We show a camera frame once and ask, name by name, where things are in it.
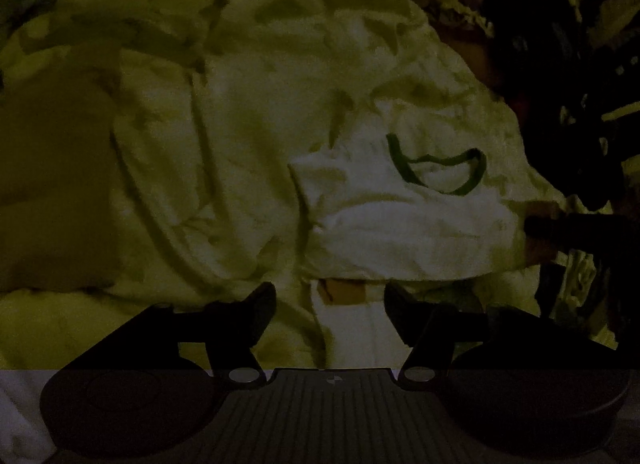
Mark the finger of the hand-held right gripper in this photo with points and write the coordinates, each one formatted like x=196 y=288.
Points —
x=547 y=230

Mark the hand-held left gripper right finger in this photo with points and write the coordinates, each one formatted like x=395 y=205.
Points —
x=395 y=306

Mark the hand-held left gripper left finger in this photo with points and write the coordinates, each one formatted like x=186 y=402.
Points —
x=265 y=304

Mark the white small shirt green collar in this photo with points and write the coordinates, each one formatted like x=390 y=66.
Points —
x=400 y=224

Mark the dark clothes heap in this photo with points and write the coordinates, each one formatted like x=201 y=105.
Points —
x=560 y=84

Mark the pile of white laundry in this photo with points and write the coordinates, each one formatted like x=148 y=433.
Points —
x=225 y=94

